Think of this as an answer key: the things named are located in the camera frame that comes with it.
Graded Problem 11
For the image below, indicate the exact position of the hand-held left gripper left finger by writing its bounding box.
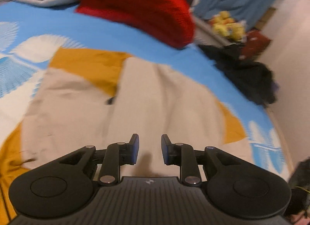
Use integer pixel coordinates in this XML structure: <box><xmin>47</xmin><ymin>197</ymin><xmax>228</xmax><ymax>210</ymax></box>
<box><xmin>59</xmin><ymin>133</ymin><xmax>140</xmax><ymax>187</ymax></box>

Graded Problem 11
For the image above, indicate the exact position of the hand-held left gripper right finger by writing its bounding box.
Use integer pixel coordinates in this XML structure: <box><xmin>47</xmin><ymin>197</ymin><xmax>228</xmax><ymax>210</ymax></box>
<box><xmin>161</xmin><ymin>134</ymin><xmax>241</xmax><ymax>187</ymax></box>

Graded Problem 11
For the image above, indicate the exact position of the beige and mustard hoodie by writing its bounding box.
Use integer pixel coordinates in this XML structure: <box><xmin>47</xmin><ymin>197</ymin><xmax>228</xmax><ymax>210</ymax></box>
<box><xmin>0</xmin><ymin>48</ymin><xmax>255</xmax><ymax>225</ymax></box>

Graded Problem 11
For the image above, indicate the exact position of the black clothes pile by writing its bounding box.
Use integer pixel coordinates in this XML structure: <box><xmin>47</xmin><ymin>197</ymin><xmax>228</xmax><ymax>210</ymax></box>
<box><xmin>199</xmin><ymin>44</ymin><xmax>278</xmax><ymax>106</ymax></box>

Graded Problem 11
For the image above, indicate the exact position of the blue and white bed sheet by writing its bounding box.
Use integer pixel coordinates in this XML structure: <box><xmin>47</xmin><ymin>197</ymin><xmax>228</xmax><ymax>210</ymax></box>
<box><xmin>0</xmin><ymin>1</ymin><xmax>291</xmax><ymax>182</ymax></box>

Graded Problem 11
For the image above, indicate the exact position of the grey window sill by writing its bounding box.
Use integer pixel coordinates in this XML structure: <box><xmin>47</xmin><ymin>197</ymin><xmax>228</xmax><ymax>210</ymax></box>
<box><xmin>194</xmin><ymin>16</ymin><xmax>228</xmax><ymax>46</ymax></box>

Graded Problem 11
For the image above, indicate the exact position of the yellow plush toy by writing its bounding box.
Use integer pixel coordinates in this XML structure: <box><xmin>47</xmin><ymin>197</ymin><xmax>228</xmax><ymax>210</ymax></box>
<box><xmin>211</xmin><ymin>11</ymin><xmax>233</xmax><ymax>34</ymax></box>
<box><xmin>228</xmin><ymin>21</ymin><xmax>246</xmax><ymax>40</ymax></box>

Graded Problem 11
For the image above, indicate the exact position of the dark red bag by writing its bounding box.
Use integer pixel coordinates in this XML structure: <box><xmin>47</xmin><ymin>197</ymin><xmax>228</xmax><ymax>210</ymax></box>
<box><xmin>241</xmin><ymin>30</ymin><xmax>271</xmax><ymax>59</ymax></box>

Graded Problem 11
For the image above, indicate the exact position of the red blanket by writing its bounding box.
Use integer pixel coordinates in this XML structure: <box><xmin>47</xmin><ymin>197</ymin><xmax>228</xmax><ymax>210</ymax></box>
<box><xmin>76</xmin><ymin>0</ymin><xmax>196</xmax><ymax>49</ymax></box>

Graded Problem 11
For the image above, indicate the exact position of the wooden bed frame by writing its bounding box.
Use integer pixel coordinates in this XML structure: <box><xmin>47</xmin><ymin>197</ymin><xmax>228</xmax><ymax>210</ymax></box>
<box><xmin>265</xmin><ymin>110</ymin><xmax>297</xmax><ymax>179</ymax></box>

